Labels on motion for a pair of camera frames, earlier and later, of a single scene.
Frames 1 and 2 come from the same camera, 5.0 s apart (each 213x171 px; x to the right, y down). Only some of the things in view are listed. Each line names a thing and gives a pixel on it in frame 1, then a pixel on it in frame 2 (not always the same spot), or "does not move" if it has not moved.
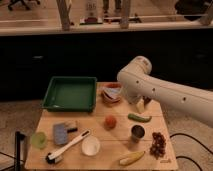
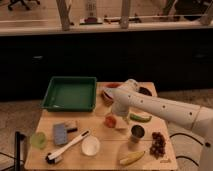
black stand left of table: [17, 157] does not move
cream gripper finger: [140, 106] to [122, 123]
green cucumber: [139, 118] does not move
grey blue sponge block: [60, 133] does not move
